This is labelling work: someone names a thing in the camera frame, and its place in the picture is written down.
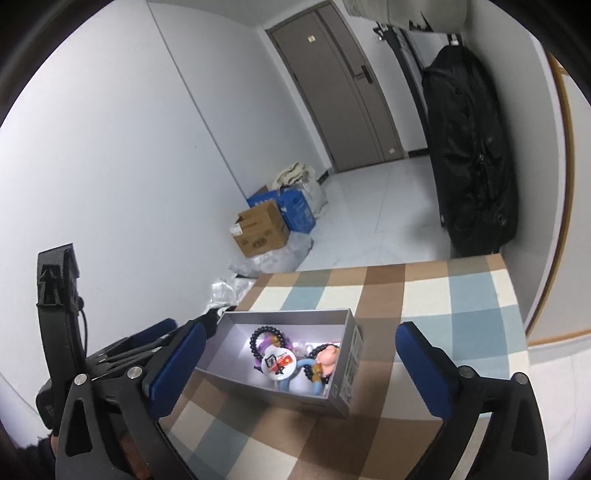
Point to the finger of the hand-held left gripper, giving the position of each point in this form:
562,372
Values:
157,328
210,321

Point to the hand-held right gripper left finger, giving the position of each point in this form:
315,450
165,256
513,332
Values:
178,364

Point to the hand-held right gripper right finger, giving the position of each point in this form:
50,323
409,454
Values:
425,374

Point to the grey cardboard box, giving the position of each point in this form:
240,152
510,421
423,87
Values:
231,341

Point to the round badge with red print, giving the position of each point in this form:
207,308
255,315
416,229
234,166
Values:
277,364

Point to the pink pig toy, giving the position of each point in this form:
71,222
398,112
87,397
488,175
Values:
328,357

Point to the orange bead charm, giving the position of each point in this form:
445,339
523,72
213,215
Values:
314,371

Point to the person's left hand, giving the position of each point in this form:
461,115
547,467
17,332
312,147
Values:
134,457

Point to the crumpled plastic bag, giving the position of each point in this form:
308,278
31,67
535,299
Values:
226,290

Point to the checkered tablecloth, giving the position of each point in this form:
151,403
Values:
438,295

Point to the white plastic bags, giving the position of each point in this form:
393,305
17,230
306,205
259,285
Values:
277,263

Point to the brown cardboard box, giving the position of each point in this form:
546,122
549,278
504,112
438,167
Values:
263,235

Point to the white sack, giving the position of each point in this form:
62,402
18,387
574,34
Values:
316,194

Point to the beige cloth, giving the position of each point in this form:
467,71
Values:
293,175

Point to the black backpack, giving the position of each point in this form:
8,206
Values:
471,161

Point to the grey door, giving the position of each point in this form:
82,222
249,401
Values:
341,106

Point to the black door lock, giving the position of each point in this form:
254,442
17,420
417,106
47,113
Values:
364,74

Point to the black coat rack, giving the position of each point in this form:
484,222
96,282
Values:
408,69

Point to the white jacket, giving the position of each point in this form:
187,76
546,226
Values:
406,11

